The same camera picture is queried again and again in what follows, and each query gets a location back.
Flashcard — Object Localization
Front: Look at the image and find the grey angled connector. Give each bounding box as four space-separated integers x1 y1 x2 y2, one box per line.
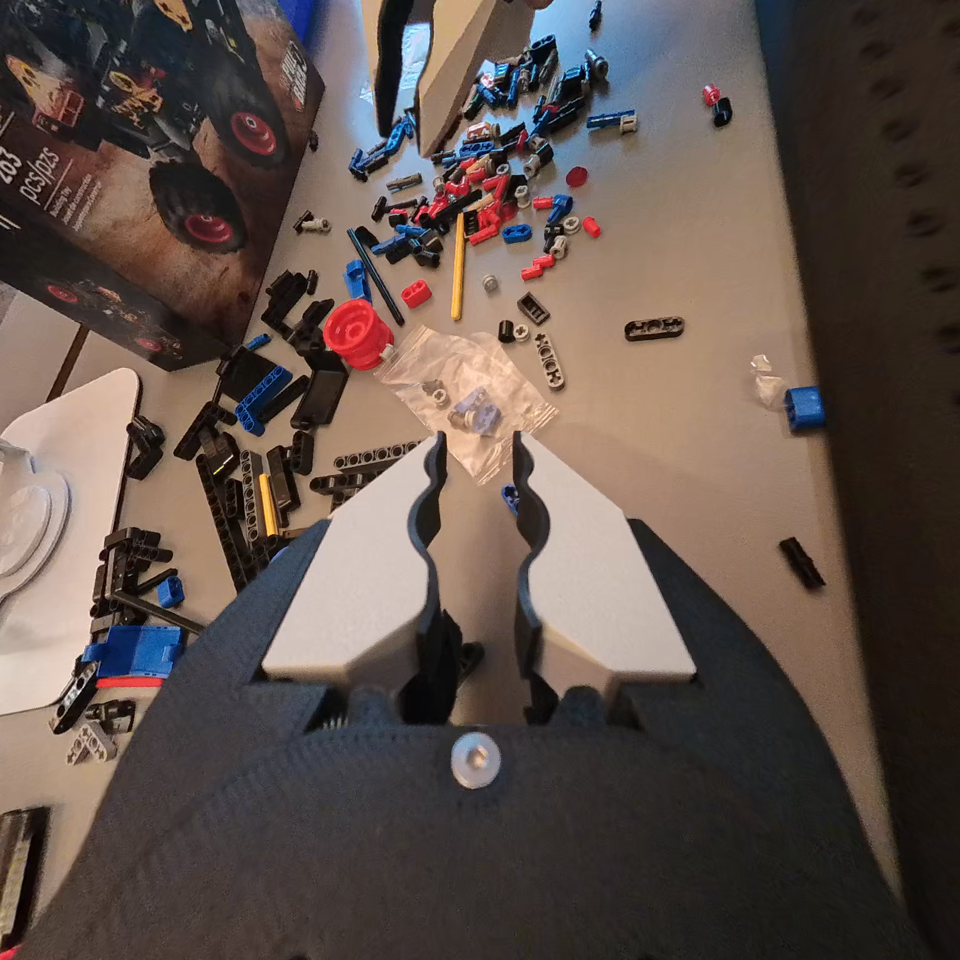
66 723 120 766

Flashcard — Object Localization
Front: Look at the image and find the clear plastic scrap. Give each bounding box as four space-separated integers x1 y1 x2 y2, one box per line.
748 354 787 410

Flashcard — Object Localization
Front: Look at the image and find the thin grey liftarm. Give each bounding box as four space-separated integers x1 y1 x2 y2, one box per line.
534 332 567 391

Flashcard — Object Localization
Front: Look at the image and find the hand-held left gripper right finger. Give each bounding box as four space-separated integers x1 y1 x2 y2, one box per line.
512 429 699 725

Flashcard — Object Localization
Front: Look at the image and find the grey desk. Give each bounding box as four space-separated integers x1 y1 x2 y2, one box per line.
0 0 901 901

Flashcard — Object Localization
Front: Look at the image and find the small black pin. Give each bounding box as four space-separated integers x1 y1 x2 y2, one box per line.
777 536 828 590

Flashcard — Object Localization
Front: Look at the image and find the dark grey straight beam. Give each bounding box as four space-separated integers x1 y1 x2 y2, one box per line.
332 440 430 474

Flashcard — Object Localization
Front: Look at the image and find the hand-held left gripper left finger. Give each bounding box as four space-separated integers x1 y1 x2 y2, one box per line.
259 431 462 726

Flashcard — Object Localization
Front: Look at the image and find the clear bag of small parts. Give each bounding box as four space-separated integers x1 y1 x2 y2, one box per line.
377 324 560 487

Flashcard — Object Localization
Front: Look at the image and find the blue angled panel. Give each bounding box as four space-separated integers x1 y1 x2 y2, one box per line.
81 624 185 680

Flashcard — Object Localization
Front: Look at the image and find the pile of small connector pins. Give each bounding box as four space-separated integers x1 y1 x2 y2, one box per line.
347 0 640 282

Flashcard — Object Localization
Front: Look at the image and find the long black axle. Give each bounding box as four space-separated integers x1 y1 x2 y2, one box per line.
346 228 406 327

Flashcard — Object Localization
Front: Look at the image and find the small blue brick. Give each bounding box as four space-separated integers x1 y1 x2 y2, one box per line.
783 386 828 434

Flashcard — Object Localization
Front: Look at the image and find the toy truck set box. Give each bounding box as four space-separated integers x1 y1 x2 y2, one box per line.
0 0 327 374

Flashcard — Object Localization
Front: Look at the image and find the pile of black beams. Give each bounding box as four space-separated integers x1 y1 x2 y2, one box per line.
48 266 429 736

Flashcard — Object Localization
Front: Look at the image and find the black perforated board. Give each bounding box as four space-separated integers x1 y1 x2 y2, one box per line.
753 0 960 960

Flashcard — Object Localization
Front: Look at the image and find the large red wheel rim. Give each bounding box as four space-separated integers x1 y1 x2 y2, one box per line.
324 301 395 372

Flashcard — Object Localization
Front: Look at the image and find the long yellow axle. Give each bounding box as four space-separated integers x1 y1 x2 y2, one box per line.
450 213 468 322

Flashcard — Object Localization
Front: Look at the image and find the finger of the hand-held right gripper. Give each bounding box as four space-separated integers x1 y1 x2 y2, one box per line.
414 0 496 160
362 0 412 140

